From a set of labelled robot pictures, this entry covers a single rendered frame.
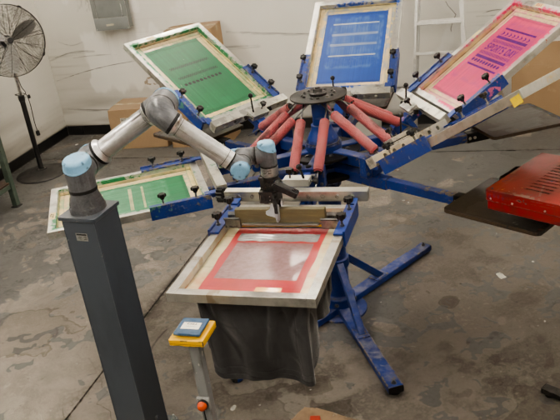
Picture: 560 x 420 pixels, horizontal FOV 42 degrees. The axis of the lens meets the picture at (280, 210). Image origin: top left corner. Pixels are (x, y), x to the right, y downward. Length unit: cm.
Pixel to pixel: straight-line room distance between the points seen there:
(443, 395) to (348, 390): 46
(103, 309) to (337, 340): 142
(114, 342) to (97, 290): 26
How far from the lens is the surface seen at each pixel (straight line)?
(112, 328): 334
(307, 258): 296
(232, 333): 294
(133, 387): 349
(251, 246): 312
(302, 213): 314
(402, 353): 400
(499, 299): 443
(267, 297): 267
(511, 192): 307
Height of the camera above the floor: 236
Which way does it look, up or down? 24 degrees down
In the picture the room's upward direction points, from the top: 8 degrees counter-clockwise
